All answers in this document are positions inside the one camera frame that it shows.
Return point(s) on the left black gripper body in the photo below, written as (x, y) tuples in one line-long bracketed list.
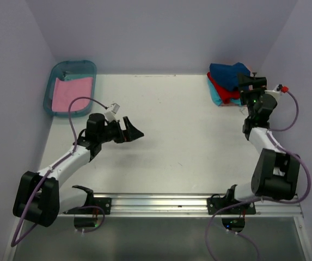
[(112, 132)]

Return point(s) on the navy blue Mickey t-shirt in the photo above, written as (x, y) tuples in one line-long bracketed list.
[(226, 75)]

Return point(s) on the teal plastic bin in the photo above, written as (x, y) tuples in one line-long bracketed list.
[(68, 70)]

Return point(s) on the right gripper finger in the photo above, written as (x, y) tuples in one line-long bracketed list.
[(245, 82), (259, 82)]

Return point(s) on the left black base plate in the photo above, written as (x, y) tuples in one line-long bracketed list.
[(104, 203)]

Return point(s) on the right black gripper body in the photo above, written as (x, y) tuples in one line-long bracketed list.
[(250, 98)]

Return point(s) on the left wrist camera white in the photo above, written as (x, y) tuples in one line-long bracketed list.
[(111, 111)]

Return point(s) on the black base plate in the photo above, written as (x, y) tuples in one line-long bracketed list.
[(104, 203), (224, 205)]

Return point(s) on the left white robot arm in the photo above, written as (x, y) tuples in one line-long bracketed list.
[(39, 198)]

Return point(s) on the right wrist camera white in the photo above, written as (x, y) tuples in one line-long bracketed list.
[(278, 91)]

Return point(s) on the pink t-shirt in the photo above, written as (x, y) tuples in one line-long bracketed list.
[(65, 91)]

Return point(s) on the aluminium mounting rail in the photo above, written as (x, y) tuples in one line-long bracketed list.
[(186, 205)]

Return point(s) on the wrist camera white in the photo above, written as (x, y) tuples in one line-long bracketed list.
[(111, 111), (278, 91)]

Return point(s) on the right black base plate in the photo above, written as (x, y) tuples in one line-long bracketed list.
[(224, 205)]

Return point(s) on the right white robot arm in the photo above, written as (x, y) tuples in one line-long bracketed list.
[(276, 173)]

